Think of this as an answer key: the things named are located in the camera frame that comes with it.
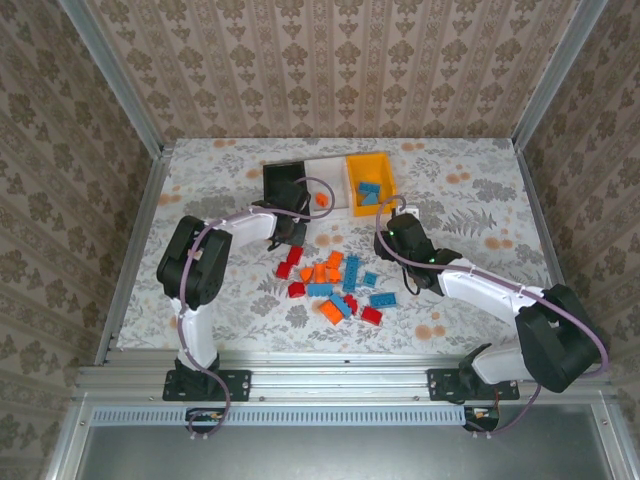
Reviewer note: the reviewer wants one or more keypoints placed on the black plastic bin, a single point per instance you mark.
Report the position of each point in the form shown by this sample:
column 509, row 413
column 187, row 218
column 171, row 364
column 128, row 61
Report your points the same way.
column 280, row 177

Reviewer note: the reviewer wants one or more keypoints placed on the orange lego brick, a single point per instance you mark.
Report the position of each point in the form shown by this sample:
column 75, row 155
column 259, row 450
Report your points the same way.
column 334, row 258
column 319, row 273
column 321, row 199
column 305, row 274
column 330, row 313
column 332, row 275

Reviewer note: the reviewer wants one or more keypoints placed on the white plastic bin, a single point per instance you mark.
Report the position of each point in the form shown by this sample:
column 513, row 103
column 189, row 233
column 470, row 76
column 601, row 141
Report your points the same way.
column 327, row 172

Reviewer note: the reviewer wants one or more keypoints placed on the small blue lego brick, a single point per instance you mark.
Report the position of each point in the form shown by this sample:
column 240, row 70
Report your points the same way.
column 370, row 279

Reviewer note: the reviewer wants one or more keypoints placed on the red lego brick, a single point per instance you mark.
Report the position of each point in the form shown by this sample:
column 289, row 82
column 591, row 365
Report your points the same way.
column 285, row 270
column 351, row 304
column 295, row 255
column 297, row 289
column 371, row 315

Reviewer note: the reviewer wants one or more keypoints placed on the long blue lego plate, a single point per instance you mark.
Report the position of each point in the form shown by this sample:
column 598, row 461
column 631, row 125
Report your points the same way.
column 351, row 273

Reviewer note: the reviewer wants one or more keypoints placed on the orange plastic bin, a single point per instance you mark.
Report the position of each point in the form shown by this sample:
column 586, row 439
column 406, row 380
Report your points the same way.
column 381, row 167

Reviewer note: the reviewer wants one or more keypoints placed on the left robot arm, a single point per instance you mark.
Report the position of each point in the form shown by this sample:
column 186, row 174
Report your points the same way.
column 195, row 265

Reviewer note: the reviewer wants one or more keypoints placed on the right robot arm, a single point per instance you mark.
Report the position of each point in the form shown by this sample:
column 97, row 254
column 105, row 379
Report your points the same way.
column 555, row 345

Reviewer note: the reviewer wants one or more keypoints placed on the grey metal panel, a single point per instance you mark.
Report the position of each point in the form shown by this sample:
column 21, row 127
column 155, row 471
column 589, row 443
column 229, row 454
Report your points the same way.
column 350, row 455

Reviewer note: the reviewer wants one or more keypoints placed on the aluminium table side rail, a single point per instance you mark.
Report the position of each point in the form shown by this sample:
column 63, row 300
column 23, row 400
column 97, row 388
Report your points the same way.
column 537, row 210
column 146, row 215

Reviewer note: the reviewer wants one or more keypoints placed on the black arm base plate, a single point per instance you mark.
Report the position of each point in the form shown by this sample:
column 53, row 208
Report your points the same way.
column 442, row 385
column 237, row 385

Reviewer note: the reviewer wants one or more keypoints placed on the aluminium mounting rail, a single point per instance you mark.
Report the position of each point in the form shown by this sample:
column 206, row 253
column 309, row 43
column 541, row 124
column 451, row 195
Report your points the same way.
column 340, row 375

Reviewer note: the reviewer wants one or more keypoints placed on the aluminium frame post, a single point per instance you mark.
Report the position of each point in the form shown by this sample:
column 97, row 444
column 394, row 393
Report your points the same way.
column 113, row 75
column 556, row 75

